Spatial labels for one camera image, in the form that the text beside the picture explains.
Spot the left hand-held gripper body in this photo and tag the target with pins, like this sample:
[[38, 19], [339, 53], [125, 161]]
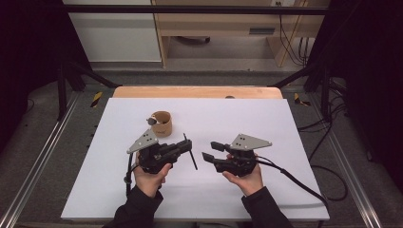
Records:
[[152, 156]]

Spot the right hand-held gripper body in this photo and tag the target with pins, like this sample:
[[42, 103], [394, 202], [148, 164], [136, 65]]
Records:
[[244, 144]]

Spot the thin black makeup brush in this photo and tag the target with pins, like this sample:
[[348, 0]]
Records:
[[192, 160]]

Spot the large fluffy makeup brush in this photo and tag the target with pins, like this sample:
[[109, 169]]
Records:
[[151, 121]]

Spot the person's left hand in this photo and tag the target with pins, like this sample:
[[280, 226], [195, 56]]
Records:
[[150, 183]]

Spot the person's right hand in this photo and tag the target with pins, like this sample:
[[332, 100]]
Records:
[[248, 183]]

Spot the white board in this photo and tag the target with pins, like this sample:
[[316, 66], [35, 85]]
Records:
[[196, 190]]

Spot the wooden table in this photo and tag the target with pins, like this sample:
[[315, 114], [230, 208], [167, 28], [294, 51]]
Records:
[[190, 92]]

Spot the yellow black tape strip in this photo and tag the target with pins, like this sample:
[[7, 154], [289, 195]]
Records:
[[301, 99], [96, 99]]

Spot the wooden desk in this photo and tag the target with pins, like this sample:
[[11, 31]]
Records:
[[221, 28]]

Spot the white cabinet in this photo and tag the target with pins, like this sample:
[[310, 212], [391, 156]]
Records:
[[117, 34]]

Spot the black curtain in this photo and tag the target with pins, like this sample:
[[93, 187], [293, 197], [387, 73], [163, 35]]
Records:
[[28, 63], [370, 79]]

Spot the aluminium floor rail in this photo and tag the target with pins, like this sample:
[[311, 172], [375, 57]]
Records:
[[38, 164], [351, 164]]

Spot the black metal frame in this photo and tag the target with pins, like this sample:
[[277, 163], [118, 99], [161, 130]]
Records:
[[190, 9]]

